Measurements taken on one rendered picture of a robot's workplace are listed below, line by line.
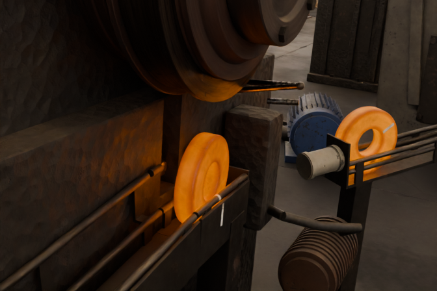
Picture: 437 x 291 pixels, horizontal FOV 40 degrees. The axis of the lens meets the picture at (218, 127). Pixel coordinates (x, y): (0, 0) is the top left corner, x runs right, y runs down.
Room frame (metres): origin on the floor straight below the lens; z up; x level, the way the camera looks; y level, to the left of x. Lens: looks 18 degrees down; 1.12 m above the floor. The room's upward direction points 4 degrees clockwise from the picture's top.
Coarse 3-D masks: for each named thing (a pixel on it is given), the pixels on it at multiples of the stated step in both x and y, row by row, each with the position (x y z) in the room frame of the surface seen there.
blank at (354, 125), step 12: (360, 108) 1.28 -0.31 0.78; (372, 108) 1.28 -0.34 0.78; (348, 120) 1.26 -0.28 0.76; (360, 120) 1.25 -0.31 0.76; (372, 120) 1.27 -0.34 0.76; (384, 120) 1.28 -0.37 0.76; (336, 132) 1.26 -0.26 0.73; (348, 132) 1.24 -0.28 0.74; (360, 132) 1.25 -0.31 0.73; (384, 132) 1.28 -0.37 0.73; (396, 132) 1.30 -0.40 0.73; (372, 144) 1.30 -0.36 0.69; (384, 144) 1.29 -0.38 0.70; (360, 156) 1.26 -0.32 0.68; (372, 168) 1.28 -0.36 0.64
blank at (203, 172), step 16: (192, 144) 0.88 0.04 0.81; (208, 144) 0.88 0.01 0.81; (224, 144) 0.94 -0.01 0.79; (192, 160) 0.85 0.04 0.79; (208, 160) 0.88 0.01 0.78; (224, 160) 0.95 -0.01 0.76; (176, 176) 0.85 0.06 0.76; (192, 176) 0.84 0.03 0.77; (208, 176) 0.94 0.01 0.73; (224, 176) 0.96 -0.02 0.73; (176, 192) 0.84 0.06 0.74; (192, 192) 0.83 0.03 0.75; (208, 192) 0.92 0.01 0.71; (176, 208) 0.84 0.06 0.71; (192, 208) 0.84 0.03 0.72
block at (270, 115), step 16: (240, 112) 1.11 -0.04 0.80; (256, 112) 1.11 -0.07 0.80; (272, 112) 1.12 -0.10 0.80; (240, 128) 1.10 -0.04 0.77; (256, 128) 1.08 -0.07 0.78; (272, 128) 1.08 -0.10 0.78; (240, 144) 1.09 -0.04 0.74; (256, 144) 1.08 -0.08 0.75; (272, 144) 1.09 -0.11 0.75; (240, 160) 1.09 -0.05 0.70; (256, 160) 1.08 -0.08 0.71; (272, 160) 1.10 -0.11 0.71; (256, 176) 1.08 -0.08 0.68; (272, 176) 1.11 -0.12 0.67; (256, 192) 1.08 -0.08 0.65; (272, 192) 1.12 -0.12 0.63; (256, 208) 1.08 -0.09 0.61; (256, 224) 1.08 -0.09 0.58
